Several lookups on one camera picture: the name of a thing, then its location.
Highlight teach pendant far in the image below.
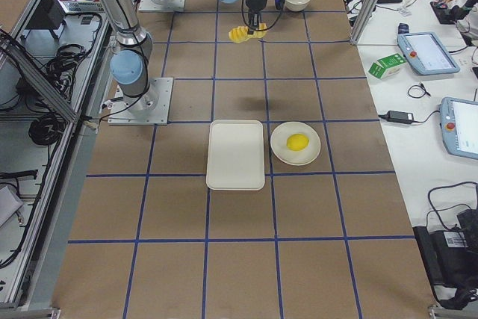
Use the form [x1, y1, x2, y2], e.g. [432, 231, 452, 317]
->
[397, 32, 460, 75]

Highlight cream rectangular tray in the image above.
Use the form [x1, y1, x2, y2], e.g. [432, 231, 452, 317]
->
[206, 120, 265, 191]

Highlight cream round plate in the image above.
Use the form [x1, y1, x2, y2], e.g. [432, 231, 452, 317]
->
[270, 122, 321, 166]

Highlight teach pendant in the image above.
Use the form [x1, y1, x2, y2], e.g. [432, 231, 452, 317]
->
[397, 32, 460, 75]
[440, 97, 477, 159]

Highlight yellow sliced bread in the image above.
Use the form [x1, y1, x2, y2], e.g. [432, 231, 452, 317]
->
[228, 23, 267, 43]

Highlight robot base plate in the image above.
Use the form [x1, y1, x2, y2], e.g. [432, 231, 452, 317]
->
[108, 77, 173, 126]

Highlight teach pendant near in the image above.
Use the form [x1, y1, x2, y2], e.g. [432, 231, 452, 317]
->
[440, 97, 477, 159]

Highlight yellow lemon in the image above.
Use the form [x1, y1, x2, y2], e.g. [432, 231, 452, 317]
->
[286, 133, 309, 152]

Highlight green white carton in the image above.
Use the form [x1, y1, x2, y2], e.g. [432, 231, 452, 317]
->
[368, 53, 406, 79]

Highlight black power adapter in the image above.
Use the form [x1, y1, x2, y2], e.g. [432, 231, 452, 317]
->
[387, 111, 415, 124]

